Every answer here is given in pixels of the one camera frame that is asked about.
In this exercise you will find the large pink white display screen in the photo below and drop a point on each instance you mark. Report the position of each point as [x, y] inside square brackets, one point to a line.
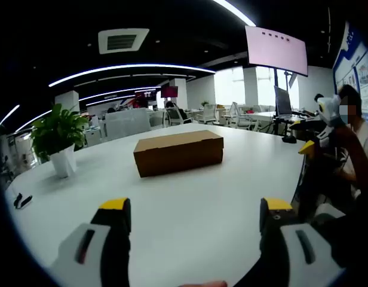
[276, 51]

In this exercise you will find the green potted plant white pot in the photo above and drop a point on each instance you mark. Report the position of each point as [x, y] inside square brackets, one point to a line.
[63, 161]

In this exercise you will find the white frosted desk partition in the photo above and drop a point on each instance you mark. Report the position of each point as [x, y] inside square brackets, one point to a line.
[127, 125]

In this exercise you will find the magenta red wall screen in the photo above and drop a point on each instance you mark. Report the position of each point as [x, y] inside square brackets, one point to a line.
[169, 91]

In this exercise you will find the dark laptop on stand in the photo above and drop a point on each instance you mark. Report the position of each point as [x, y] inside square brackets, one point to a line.
[283, 101]

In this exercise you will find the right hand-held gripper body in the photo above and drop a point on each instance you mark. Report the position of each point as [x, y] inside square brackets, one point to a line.
[328, 107]

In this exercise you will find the brown cardboard shoe box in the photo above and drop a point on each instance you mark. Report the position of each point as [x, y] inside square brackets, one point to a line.
[178, 155]

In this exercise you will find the group of white office chairs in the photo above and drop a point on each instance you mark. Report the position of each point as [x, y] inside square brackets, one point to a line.
[237, 118]

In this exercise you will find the black display stand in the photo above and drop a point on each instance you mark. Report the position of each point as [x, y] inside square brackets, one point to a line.
[276, 78]

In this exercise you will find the small black white device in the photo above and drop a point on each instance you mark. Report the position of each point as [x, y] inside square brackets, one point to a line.
[22, 202]

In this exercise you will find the white ceiling air conditioner vent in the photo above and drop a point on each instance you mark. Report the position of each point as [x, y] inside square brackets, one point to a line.
[121, 42]

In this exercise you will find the person's left hand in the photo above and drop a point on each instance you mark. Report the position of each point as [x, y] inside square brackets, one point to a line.
[214, 284]

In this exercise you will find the dark wall screen red graphics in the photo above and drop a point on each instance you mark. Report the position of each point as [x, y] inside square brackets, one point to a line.
[145, 98]

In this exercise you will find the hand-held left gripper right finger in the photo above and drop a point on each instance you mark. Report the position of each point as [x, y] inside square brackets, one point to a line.
[327, 263]

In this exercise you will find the white ceiling light strips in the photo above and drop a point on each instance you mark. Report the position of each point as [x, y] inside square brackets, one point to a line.
[127, 67]

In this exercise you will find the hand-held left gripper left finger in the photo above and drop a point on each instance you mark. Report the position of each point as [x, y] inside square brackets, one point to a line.
[69, 257]

